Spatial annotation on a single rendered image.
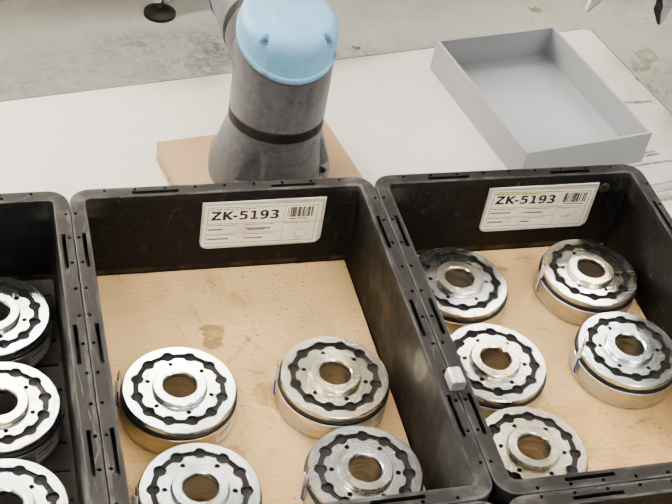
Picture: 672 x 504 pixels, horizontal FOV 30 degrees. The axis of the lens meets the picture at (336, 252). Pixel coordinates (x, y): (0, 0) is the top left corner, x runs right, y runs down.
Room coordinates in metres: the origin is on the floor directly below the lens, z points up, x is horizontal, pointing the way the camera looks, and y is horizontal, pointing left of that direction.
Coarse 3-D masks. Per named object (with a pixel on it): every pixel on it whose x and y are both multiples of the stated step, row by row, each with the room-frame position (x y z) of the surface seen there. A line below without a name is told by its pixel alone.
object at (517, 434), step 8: (512, 432) 0.75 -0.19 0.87; (520, 432) 0.75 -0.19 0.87; (528, 432) 0.76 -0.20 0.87; (536, 432) 0.76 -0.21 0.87; (544, 432) 0.76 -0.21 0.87; (512, 440) 0.74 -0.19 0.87; (544, 440) 0.75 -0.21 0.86; (552, 440) 0.75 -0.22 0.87; (512, 448) 0.73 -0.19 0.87; (552, 448) 0.74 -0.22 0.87; (512, 456) 0.73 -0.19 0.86; (520, 456) 0.73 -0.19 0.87; (552, 456) 0.73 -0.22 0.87; (520, 464) 0.72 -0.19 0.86; (528, 464) 0.72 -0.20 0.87; (536, 464) 0.72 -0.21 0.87; (544, 464) 0.72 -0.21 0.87; (552, 464) 0.72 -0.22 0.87
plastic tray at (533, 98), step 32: (512, 32) 1.63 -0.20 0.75; (544, 32) 1.66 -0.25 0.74; (448, 64) 1.53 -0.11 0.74; (480, 64) 1.60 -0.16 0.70; (512, 64) 1.62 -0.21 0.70; (544, 64) 1.63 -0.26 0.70; (576, 64) 1.60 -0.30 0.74; (480, 96) 1.45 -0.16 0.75; (512, 96) 1.53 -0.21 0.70; (544, 96) 1.55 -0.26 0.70; (576, 96) 1.56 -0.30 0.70; (608, 96) 1.52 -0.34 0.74; (480, 128) 1.43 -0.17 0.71; (512, 128) 1.45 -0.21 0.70; (544, 128) 1.47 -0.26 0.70; (576, 128) 1.48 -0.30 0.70; (608, 128) 1.50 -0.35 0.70; (640, 128) 1.45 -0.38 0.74; (512, 160) 1.36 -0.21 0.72; (544, 160) 1.35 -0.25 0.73; (576, 160) 1.38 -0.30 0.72; (608, 160) 1.41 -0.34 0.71; (640, 160) 1.44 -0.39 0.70
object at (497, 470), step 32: (384, 192) 0.98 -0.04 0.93; (640, 192) 1.06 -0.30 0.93; (416, 256) 0.89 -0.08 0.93; (416, 288) 0.85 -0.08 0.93; (448, 352) 0.77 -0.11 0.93; (480, 416) 0.71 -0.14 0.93; (480, 448) 0.67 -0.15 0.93; (512, 480) 0.65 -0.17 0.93; (544, 480) 0.65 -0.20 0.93; (576, 480) 0.66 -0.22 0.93; (608, 480) 0.66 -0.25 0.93; (640, 480) 0.67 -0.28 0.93
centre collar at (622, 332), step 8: (616, 328) 0.91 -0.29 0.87; (624, 328) 0.91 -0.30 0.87; (608, 336) 0.90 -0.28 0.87; (616, 336) 0.90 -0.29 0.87; (624, 336) 0.91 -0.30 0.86; (632, 336) 0.91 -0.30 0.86; (640, 336) 0.91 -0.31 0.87; (608, 344) 0.89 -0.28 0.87; (640, 344) 0.90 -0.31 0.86; (648, 344) 0.90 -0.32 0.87; (608, 352) 0.88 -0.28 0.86; (616, 352) 0.88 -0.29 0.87; (648, 352) 0.89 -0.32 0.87; (624, 360) 0.87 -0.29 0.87; (632, 360) 0.87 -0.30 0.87; (640, 360) 0.87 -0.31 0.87; (648, 360) 0.88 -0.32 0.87
